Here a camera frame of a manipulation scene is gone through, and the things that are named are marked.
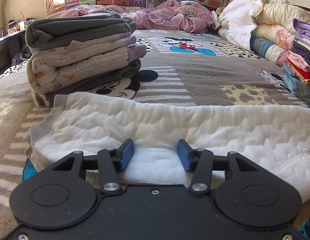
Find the white quilted garment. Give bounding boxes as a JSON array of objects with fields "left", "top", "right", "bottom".
[{"left": 23, "top": 91, "right": 310, "bottom": 204}]

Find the black desk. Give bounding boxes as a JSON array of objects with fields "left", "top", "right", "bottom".
[{"left": 0, "top": 27, "right": 29, "bottom": 78}]

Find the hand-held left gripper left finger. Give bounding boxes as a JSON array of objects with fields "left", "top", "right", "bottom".
[{"left": 52, "top": 139, "right": 134, "bottom": 195}]

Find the cartoon printed brown blanket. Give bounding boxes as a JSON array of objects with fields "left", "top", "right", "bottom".
[{"left": 0, "top": 29, "right": 310, "bottom": 240}]

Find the teal striped folded blanket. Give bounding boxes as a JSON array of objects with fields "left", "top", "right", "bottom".
[{"left": 249, "top": 35, "right": 288, "bottom": 67}]

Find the purple duvet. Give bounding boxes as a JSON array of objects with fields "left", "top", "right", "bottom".
[{"left": 57, "top": 0, "right": 216, "bottom": 33}]

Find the white quilt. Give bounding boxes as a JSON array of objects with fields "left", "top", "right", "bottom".
[{"left": 212, "top": 0, "right": 266, "bottom": 52}]

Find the desk clutter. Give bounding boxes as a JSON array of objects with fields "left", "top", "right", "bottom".
[{"left": 0, "top": 12, "right": 36, "bottom": 40}]

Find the pile of colourful clothes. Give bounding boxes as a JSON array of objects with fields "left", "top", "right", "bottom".
[{"left": 281, "top": 18, "right": 310, "bottom": 109}]

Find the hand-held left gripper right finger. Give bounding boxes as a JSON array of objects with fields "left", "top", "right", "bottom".
[{"left": 177, "top": 139, "right": 258, "bottom": 195}]

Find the cream quilted folded garment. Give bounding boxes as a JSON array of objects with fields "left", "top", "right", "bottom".
[{"left": 26, "top": 35, "right": 147, "bottom": 95}]

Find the cream floral quilt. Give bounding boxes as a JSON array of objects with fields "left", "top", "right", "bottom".
[{"left": 253, "top": 0, "right": 310, "bottom": 52}]

